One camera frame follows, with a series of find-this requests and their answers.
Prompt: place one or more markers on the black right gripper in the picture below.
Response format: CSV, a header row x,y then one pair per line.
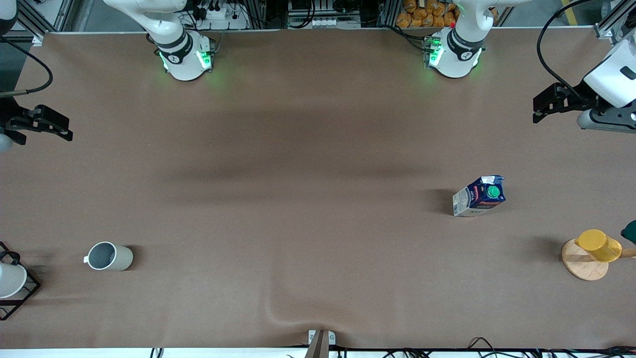
x,y
9,117

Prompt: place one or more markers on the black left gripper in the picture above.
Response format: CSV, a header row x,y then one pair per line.
x,y
578,101

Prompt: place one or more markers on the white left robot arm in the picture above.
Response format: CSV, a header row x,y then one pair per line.
x,y
462,49

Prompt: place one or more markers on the yellow cup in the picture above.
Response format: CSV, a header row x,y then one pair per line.
x,y
598,246

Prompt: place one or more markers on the dark green cup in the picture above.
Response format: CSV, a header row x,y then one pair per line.
x,y
630,231

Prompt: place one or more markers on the white cup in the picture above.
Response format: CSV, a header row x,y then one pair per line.
x,y
10,281

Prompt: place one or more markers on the pile of orange buns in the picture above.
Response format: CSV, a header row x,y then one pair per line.
x,y
427,14

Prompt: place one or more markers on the round wooden mug stand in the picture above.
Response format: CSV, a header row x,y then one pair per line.
x,y
584,269

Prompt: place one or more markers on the white power strip with plugs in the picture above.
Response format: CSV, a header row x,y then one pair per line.
x,y
218,14

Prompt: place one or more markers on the aluminium frame post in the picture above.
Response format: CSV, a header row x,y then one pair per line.
x,y
27,22
613,22

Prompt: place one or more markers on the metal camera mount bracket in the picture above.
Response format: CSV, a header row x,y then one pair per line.
x,y
321,343

